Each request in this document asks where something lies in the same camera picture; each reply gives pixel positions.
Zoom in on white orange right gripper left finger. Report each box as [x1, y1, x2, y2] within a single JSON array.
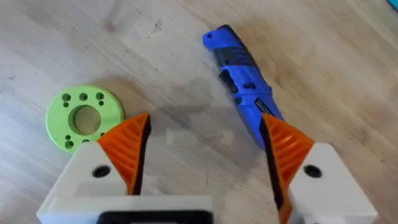
[[36, 112, 152, 216]]

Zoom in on white orange right gripper right finger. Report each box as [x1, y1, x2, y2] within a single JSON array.
[[259, 113, 379, 224]]

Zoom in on blue electric screwdriver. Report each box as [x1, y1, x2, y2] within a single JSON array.
[[201, 24, 285, 151]]

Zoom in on green disc with holes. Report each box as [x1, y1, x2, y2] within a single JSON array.
[[45, 84, 126, 155]]

